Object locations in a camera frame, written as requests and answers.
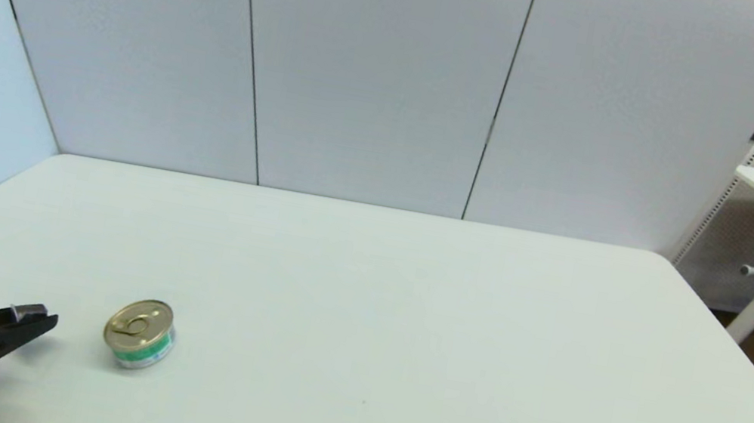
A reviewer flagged gold lidded green tin can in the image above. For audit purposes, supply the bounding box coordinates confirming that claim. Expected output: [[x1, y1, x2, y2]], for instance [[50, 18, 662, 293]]
[[97, 292, 182, 377]]

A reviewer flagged grey coffee capsule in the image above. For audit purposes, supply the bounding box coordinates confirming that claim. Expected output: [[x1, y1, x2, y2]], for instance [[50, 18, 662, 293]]
[[13, 301, 49, 324]]

